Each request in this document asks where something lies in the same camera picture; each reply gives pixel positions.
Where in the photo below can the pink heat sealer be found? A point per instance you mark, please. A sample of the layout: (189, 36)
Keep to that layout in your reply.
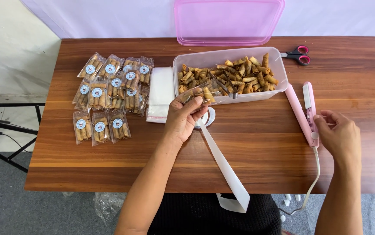
(297, 107)

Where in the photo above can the person's black clothing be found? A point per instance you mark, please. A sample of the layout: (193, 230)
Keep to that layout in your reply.
(207, 218)

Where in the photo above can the white backdrop cloth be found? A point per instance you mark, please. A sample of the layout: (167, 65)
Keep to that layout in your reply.
(109, 16)

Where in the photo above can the white sticker backing tape roll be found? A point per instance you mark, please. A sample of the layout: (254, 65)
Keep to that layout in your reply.
(225, 166)

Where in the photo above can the person's right hand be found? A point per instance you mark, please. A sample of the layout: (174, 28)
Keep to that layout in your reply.
(341, 137)

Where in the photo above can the pink plastic lid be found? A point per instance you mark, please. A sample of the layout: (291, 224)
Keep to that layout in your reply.
(228, 21)

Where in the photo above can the black metal stand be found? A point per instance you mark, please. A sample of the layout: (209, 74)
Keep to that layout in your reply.
(9, 129)

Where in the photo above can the person's left hand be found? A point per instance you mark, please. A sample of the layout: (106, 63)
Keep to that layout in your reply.
(177, 122)

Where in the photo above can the metal tongs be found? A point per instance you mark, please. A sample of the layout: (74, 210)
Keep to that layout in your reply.
(230, 86)

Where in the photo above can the clear bag of snacks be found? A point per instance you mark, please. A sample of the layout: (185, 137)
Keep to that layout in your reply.
(207, 91)

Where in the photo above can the pile of sealed labelled packets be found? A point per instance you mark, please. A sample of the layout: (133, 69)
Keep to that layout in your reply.
(101, 94)

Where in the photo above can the clear plastic container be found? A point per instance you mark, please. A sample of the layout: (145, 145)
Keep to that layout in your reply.
(203, 58)

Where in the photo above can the heap of loose rolled snacks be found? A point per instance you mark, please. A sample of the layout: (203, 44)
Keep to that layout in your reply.
(256, 76)

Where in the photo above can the crumpled clear plastic bag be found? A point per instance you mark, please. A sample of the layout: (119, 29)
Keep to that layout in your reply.
(109, 205)

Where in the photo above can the stack of empty clear bags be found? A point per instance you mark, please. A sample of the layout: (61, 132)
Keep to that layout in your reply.
(160, 91)

